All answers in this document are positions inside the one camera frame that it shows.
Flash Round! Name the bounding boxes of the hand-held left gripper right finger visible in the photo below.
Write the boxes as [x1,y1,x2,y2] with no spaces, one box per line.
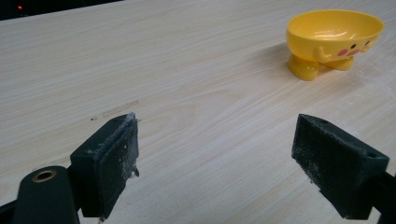
[290,113,390,220]

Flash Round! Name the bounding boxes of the yellow footed cartoon bowl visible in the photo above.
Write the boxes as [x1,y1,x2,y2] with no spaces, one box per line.
[285,8,386,82]

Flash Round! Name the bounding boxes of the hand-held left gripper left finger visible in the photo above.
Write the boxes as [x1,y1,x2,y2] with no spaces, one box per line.
[69,111,140,220]

